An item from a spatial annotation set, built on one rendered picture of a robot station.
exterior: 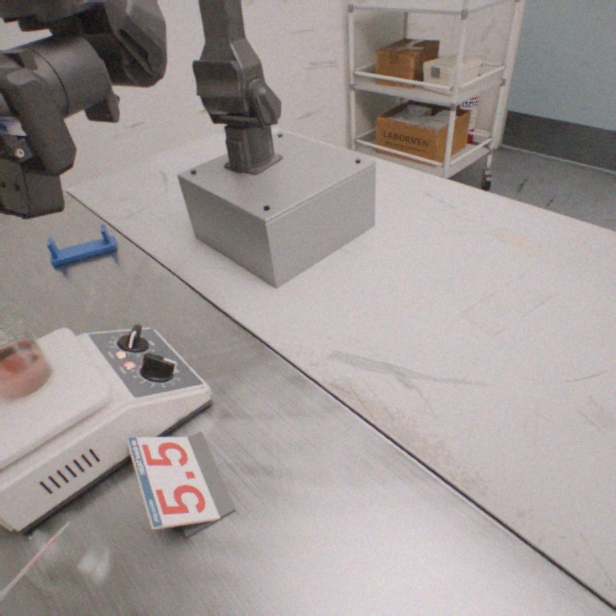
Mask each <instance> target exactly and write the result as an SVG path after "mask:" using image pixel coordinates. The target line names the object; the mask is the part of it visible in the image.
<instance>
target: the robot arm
mask: <svg viewBox="0 0 616 616"><path fill-rule="evenodd" d="M198 5H199V10H200V16H201V22H202V27H203V33H204V41H205V43H204V46H203V49H202V53H201V56H200V59H199V60H193V62H192V70H193V73H194V77H195V81H196V95H197V96H200V99H201V102H202V105H203V107H204V108H205V109H206V110H207V112H208V114H209V117H210V119H211V121H212V123H213V124H225V125H226V126H224V130H225V135H226V139H225V144H226V149H227V154H228V159H229V161H228V162H226V163H224V167H225V168H228V169H232V170H236V171H240V172H244V173H248V174H252V175H259V174H260V173H262V172H263V171H265V170H267V169H268V168H270V167H271V166H273V165H274V164H276V163H277V162H279V161H281V160H282V159H283V155H281V154H276V153H274V145H273V137H272V130H271V126H272V125H277V124H278V123H279V122H278V119H280V118H281V105H282V102H281V100H280V99H279V98H278V97H277V95H276V94H275V93H274V92H273V91H272V89H271V88H270V87H269V86H268V85H267V83H266V82H265V77H264V72H263V67H262V62H261V60H260V58H259V57H258V55H257V54H256V52H255V51H254V49H253V48H252V46H251V44H250V43H249V41H248V40H247V38H246V34H245V27H244V19H243V11H242V3H241V0H198ZM0 18H2V20H3V22H4V23H11V22H16V21H18V23H17V24H18V26H19V28H20V30H21V32H33V31H41V30H47V29H49V31H50V33H51V34H52V35H51V36H48V37H45V38H41V39H38V40H35V41H32V42H29V43H26V44H22V45H19V46H16V47H13V48H10V49H7V50H0V213H2V214H4V215H13V216H17V217H21V218H22V219H25V220H27V219H32V218H36V217H41V216H45V215H50V214H54V213H59V212H62V211H63V210H64V208H65V201H64V196H63V190H62V185H61V179H60V175H62V174H64V173H65V172H67V171H69V170H70V169H72V168H73V166H74V161H75V157H76V152H77V148H76V145H75V143H74V141H73V139H72V137H71V134H70V132H69V130H68V128H67V125H66V123H65V121H64V119H67V118H69V117H71V116H73V115H75V114H77V113H79V112H81V111H83V110H84V112H85V114H86V117H87V119H88V120H89V121H93V122H105V123H118V122H119V119H120V109H119V102H120V97H119V96H118V95H116V94H115V93H114V91H113V87H112V86H121V87H138V88H150V87H153V86H155V85H156V84H157V83H158V82H159V81H160V80H162V79H163V78H164V76H165V73H166V68H167V61H168V56H167V28H166V21H165V18H164V16H163V14H162V11H161V9H160V7H159V4H158V2H157V0H83V1H82V0H0Z"/></svg>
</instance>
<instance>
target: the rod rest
mask: <svg viewBox="0 0 616 616"><path fill-rule="evenodd" d="M100 226H101V229H102V230H101V234H102V236H103V238H101V239H97V240H93V241H89V242H85V243H82V244H78V245H74V246H70V247H67V248H63V249H58V247H57V245H56V243H55V242H54V240H53V238H52V237H49V238H48V242H49V244H47V247H48V249H49V251H50V252H51V258H50V262H51V264H52V266H53V267H55V266H59V265H63V264H66V263H70V262H74V261H77V260H81V259H85V258H88V257H92V256H96V255H100V254H103V253H107V252H111V251H114V250H117V241H116V238H115V236H114V235H112V236H109V233H108V231H107V229H106V227H105V224H104V223H103V224H101V225H100Z"/></svg>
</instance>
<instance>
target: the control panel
mask: <svg viewBox="0 0 616 616"><path fill-rule="evenodd" d="M130 331H131V330H128V331H116V332H105V333H94V334H88V336H89V337H90V339H91V340H92V341H93V343H94V344H95V346H96V347H97V348H98V350H99V351H100V352H101V354H102V355H103V356H104V358H105V359H106V360H107V362H108V363H109V364H110V366H111V367H112V369H113V370H114V371H115V373H116V374H117V375H118V377H119V378H120V379H121V381H122V382H123V383H124V385H125V386H126V387H127V389H128V390H129V391H130V393H131V394H132V395H133V397H135V398H140V397H145V396H149V395H154V394H159V393H164V392H169V391H174V390H179V389H184V388H189V387H194V386H199V385H202V384H204V383H203V382H202V381H201V380H200V379H199V378H198V377H197V376H196V374H195V373H194V372H193V371H192V370H191V369H190V368H189V367H188V366H187V365H186V364H185V363H184V362H183V361H182V360H181V359H180V357H179V356H178V355H177V354H176V353H175V352H174V351H173V350H172V349H171V348H170V347H169V346H168V345H167V344H166V343H165V342H164V341H163V339H162V338H161V337H160V336H159V335H158V334H157V333H156V332H155V331H154V330H153V329H152V328H150V329H142V331H141V337H143V338H145V339H146V340H147V341H148V342H149V348H148V349H147V350H146V351H144V352H138V353H133V352H127V351H124V350H122V349H120V348H119V347H118V346H117V340H118V338H120V337H122V336H124V335H129V333H130ZM119 352H123V353H125V354H126V356H124V357H120V356H118V355H117V354H118V353H119ZM145 353H152V354H155V355H158V356H162V357H165V358H168V359H171V360H174V361H175V362H176V363H177V365H176V369H175V373H174V377H173V378H172V379H171V380H170V381H167V382H162V383H158V382H152V381H149V380H146V379H145V378H143V377H142V376H141V374H140V369H141V367H142V362H143V357H144V354H145ZM126 363H133V364H134V367H132V368H129V367H127V366H126Z"/></svg>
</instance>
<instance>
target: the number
mask: <svg viewBox="0 0 616 616"><path fill-rule="evenodd" d="M138 444H139V447H140V450H141V454H142V457H143V460H144V464H145V467H146V470H147V473H148V477H149V480H150V483H151V487H152V490H153V493H154V496H155V500H156V503H157V506H158V509H159V513H160V516H161V519H162V522H169V521H176V520H183V519H190V518H197V517H205V516H212V512H211V510H210V507H209V505H208V502H207V500H206V497H205V495H204V492H203V490H202V487H201V485H200V482H199V480H198V477H197V475H196V472H195V470H194V467H193V465H192V462H191V460H190V457H189V455H188V452H187V450H186V447H185V445H184V442H183V439H140V440H138Z"/></svg>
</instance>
